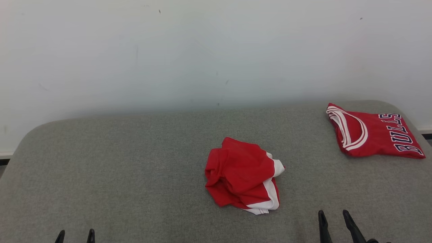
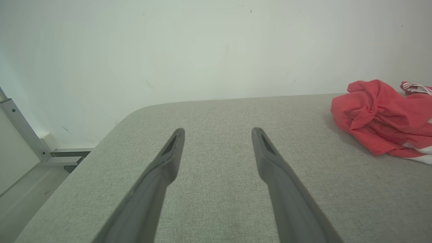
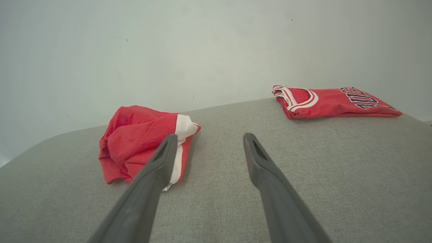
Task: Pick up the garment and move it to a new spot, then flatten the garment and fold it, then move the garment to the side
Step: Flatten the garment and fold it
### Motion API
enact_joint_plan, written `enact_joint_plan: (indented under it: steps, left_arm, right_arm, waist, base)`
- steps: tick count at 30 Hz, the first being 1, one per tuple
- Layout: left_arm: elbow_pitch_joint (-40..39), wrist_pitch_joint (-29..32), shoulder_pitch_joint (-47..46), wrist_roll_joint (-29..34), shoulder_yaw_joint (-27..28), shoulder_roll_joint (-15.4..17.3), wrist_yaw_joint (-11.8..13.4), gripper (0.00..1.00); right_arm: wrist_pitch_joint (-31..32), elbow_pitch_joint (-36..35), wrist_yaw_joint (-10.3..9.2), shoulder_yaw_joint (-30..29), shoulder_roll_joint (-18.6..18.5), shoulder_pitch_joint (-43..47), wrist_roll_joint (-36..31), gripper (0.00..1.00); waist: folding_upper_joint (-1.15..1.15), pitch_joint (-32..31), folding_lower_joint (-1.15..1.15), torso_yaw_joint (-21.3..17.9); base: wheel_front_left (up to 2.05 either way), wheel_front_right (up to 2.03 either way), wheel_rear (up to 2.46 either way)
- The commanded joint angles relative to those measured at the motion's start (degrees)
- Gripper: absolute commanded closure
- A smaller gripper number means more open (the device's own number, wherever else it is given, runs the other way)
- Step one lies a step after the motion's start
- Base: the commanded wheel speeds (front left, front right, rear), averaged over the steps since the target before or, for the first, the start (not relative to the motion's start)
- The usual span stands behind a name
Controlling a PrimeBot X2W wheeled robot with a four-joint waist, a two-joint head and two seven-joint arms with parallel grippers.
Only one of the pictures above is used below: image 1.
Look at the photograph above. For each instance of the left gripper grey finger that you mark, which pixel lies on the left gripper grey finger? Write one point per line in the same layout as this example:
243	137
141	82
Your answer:
60	238
91	237

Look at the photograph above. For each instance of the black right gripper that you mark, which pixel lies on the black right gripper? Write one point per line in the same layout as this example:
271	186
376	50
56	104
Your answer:
374	241

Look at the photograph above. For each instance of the red shorts with white stripe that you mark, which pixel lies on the red shorts with white stripe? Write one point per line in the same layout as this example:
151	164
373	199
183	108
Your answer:
236	168

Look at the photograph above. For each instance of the red white Bulls jersey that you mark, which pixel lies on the red white Bulls jersey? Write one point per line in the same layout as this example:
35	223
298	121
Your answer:
374	135

